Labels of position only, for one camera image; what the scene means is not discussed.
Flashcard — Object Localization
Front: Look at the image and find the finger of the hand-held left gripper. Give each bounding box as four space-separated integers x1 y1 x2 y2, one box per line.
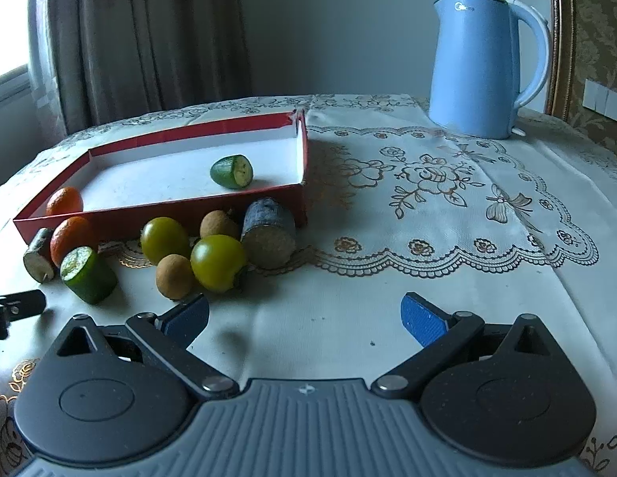
0 283 47 341

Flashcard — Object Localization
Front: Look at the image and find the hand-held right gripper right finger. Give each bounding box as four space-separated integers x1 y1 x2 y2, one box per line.
370 291 563 401

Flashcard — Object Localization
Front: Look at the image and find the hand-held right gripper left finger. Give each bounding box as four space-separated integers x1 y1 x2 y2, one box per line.
54 292 240 401

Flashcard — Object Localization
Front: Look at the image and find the brown longan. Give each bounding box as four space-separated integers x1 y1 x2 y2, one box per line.
199 210 240 240
156 254 196 301

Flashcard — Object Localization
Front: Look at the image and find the green tomato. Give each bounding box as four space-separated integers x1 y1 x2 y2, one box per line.
140 217 192 265
190 235 248 293

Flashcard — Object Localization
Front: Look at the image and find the green cucumber piece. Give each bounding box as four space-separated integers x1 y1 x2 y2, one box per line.
210 154 254 190
60 246 119 305

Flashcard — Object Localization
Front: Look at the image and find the orange tangerine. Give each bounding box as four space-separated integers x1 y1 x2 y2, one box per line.
50 217 97 269
46 187 84 217

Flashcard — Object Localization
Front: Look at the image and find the large sugarcane piece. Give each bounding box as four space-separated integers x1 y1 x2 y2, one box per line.
240 197 297 269

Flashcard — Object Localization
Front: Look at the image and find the red cardboard box tray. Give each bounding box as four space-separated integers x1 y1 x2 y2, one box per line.
12 109 309 245

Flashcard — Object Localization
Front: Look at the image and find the white embroidered tablecloth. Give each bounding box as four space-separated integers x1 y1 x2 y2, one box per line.
0 92 617 477

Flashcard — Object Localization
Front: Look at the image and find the white sheer curtain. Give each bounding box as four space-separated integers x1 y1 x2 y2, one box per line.
27 0 66 136

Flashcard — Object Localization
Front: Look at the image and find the blue electric kettle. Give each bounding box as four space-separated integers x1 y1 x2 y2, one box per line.
428 0 553 140

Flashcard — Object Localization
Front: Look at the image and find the window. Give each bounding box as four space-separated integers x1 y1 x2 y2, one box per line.
0 0 31 110

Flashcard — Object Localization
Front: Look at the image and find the brown curtain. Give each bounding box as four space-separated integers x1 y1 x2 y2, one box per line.
47 0 253 135

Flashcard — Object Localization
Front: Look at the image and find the gold patterned chair back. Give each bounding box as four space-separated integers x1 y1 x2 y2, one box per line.
544 0 617 152

